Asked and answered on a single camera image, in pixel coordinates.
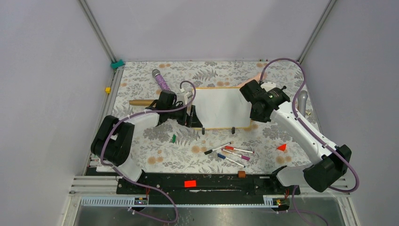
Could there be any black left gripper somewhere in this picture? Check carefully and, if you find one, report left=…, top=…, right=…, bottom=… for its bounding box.
left=167, top=102, right=202, bottom=127

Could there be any yellow framed whiteboard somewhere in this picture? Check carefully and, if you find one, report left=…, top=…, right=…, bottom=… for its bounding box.
left=192, top=87, right=251, bottom=130

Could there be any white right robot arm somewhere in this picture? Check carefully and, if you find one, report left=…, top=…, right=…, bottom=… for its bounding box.
left=239, top=80, right=352, bottom=194

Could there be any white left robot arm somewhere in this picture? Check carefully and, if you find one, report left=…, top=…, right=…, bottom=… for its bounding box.
left=90, top=89, right=201, bottom=194

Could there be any black whiteboard marker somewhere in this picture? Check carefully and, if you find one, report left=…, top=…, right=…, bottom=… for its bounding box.
left=204, top=142, right=231, bottom=155

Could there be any blue whiteboard marker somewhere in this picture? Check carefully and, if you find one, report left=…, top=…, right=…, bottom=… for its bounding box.
left=216, top=153, right=246, bottom=168

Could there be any red whiteboard marker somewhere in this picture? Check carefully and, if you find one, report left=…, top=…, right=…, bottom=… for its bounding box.
left=224, top=146, right=255, bottom=153

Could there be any magenta whiteboard marker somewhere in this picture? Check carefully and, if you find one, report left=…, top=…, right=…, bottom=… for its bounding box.
left=222, top=149, right=250, bottom=161

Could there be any pink toy microphone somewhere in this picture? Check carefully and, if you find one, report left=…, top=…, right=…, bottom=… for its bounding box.
left=237, top=73, right=262, bottom=88

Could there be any silver toy microphone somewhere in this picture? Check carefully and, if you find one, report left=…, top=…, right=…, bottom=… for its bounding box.
left=297, top=90, right=309, bottom=116

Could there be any floral tablecloth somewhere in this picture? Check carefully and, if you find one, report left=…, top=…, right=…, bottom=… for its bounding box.
left=112, top=61, right=310, bottom=174

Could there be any red triangular block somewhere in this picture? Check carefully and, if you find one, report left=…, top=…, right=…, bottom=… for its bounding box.
left=277, top=144, right=287, bottom=151

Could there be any gold toy microphone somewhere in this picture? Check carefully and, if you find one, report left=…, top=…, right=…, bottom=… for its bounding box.
left=128, top=99, right=156, bottom=107

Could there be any red tape patch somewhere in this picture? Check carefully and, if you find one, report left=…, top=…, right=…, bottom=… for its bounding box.
left=184, top=180, right=197, bottom=188

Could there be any purple glitter toy microphone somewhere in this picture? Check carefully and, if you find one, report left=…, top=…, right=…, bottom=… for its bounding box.
left=152, top=69, right=171, bottom=91

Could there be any orange cylinder block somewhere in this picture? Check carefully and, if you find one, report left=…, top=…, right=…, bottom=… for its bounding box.
left=237, top=170, right=246, bottom=178

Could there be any teal corner clamp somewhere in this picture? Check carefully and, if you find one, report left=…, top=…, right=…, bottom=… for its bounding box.
left=110, top=59, right=125, bottom=70

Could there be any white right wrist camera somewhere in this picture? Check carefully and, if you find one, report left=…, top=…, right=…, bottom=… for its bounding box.
left=260, top=81, right=276, bottom=91

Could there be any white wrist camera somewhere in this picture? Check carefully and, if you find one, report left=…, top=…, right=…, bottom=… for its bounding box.
left=260, top=81, right=276, bottom=91
left=177, top=90, right=194, bottom=107

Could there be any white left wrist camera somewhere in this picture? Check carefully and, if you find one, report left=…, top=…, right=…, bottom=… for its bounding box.
left=177, top=90, right=194, bottom=107

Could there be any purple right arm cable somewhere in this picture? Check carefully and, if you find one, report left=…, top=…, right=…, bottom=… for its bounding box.
left=259, top=58, right=360, bottom=226

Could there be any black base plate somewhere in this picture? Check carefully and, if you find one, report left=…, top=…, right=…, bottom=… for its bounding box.
left=116, top=172, right=301, bottom=199

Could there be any cable duct rail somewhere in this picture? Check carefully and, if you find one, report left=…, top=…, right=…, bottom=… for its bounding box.
left=80, top=194, right=289, bottom=208

